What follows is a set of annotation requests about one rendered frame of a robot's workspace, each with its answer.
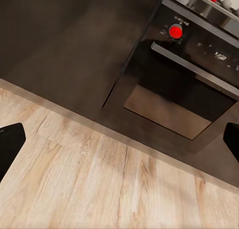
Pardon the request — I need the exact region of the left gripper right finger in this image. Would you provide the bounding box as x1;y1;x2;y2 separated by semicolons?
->
223;122;239;162

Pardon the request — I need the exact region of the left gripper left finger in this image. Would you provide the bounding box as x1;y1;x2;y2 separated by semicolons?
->
0;122;26;182

